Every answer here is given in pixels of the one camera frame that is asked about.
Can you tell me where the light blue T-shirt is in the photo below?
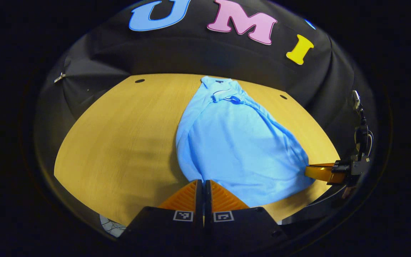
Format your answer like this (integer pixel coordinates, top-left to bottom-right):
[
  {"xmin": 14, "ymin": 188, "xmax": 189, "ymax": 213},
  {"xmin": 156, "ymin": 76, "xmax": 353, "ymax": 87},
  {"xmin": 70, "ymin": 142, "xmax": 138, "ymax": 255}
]
[{"xmin": 176, "ymin": 76, "xmax": 315, "ymax": 208}]

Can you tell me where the black backdrop cloth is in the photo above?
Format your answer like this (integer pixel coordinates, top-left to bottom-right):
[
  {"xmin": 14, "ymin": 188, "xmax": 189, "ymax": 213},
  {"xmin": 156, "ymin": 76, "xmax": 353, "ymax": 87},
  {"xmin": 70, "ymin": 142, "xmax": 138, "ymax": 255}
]
[{"xmin": 34, "ymin": 0, "xmax": 379, "ymax": 179}]

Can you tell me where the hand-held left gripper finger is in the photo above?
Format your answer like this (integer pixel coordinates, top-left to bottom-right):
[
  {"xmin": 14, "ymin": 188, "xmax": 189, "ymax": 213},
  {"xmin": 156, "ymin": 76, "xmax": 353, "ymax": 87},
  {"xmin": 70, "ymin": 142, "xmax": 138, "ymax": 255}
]
[
  {"xmin": 117, "ymin": 179, "xmax": 205, "ymax": 256},
  {"xmin": 204, "ymin": 180, "xmax": 289, "ymax": 256}
]

